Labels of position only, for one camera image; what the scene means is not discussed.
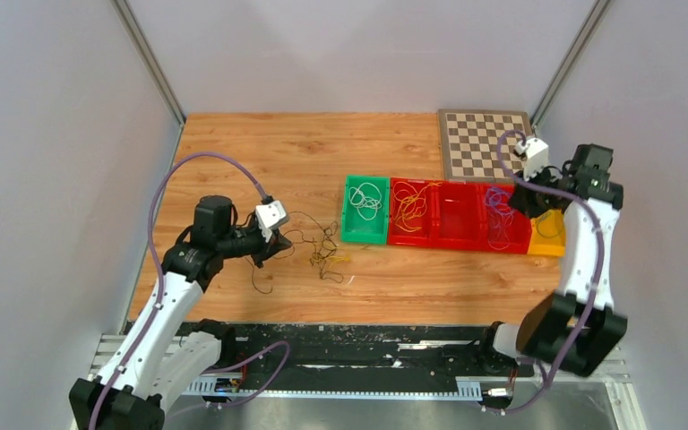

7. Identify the black thin cable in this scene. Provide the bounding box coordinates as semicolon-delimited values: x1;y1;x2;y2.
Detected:
247;211;322;296

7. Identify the white thin cable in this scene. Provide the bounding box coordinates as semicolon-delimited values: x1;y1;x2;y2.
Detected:
347;181;385;222

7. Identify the yellow thin cable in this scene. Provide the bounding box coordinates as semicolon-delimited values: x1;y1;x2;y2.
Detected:
400;180;445;215
392;184;429;236

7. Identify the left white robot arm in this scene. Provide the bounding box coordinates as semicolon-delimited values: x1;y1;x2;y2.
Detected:
69;195;291;429

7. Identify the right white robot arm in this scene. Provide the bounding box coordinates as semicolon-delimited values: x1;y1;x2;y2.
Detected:
475;138;628;377

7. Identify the yellow plastic bin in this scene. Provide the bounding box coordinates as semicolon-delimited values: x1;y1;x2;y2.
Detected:
528;211;566;258

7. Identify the red bin right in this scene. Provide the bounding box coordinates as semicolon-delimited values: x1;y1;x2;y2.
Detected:
479;183;531;254

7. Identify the red bin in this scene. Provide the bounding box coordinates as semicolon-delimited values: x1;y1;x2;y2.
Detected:
432;182;486;251
387;177;441;246
479;183;531;254

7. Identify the red bin middle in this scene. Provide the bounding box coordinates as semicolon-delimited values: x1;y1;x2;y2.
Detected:
432;182;486;251

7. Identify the wooden chessboard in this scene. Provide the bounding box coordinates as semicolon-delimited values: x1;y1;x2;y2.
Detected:
437;108;532;184

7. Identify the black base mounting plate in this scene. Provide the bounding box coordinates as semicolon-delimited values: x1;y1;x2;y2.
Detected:
123;320;537;394

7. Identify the green plastic bin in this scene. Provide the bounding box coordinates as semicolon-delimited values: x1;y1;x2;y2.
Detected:
340;175;391;245

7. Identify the red bin left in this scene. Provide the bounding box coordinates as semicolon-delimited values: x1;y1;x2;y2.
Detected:
387;177;441;246

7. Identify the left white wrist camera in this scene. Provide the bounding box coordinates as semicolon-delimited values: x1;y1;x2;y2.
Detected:
254;200;289;243

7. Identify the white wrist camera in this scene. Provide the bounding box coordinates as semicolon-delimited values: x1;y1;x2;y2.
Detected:
513;136;550;181
254;200;289;243

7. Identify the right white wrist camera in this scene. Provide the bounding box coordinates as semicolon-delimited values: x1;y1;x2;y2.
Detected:
513;136;550;181

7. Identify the right aluminium corner post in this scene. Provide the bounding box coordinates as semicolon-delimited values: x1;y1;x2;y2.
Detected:
530;0;613;132

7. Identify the aluminium corner post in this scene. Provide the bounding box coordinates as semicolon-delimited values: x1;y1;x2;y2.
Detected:
530;0;613;132
111;0;186;128

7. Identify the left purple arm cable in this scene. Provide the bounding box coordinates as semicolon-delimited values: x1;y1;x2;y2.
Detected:
85;151;292;430

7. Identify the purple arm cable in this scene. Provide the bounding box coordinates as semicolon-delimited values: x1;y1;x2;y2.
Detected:
85;151;292;430
480;130;606;415

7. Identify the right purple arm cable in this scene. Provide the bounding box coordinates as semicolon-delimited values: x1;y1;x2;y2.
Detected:
480;130;606;415

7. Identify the white slotted cable duct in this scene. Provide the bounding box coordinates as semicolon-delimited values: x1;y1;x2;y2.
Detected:
182;377;485;401

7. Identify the left aluminium corner post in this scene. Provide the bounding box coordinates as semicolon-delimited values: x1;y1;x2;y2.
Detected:
111;0;186;128

